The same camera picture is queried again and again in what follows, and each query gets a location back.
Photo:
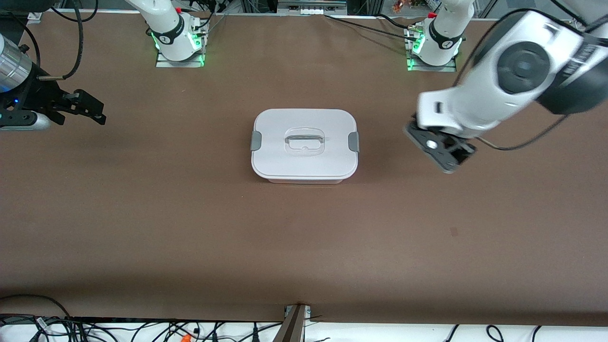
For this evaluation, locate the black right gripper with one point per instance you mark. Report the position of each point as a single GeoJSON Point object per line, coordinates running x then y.
{"type": "Point", "coordinates": [40, 99]}

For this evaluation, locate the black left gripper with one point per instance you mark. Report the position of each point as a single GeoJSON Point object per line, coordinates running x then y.
{"type": "Point", "coordinates": [460, 155]}

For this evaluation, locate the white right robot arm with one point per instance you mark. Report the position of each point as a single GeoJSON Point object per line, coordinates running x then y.
{"type": "Point", "coordinates": [171, 28]}

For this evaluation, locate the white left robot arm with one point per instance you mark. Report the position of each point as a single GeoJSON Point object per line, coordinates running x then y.
{"type": "Point", "coordinates": [479, 99]}

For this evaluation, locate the white plastic box base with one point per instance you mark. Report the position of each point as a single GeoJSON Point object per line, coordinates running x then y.
{"type": "Point", "coordinates": [304, 181]}

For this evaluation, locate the copper coloured fitting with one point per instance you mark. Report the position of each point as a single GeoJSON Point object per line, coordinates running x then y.
{"type": "Point", "coordinates": [401, 4]}

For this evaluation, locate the grey metal power strip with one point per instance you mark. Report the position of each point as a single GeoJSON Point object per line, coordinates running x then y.
{"type": "Point", "coordinates": [311, 5]}

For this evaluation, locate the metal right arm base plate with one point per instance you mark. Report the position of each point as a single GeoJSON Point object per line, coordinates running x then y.
{"type": "Point", "coordinates": [166, 61]}

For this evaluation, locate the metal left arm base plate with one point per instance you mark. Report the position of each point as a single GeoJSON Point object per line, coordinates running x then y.
{"type": "Point", "coordinates": [449, 68]}

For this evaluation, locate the small aluminium corner bracket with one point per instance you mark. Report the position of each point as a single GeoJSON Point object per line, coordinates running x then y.
{"type": "Point", "coordinates": [34, 20]}

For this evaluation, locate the metal table edge bracket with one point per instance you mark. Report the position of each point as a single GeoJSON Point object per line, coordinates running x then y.
{"type": "Point", "coordinates": [292, 327]}

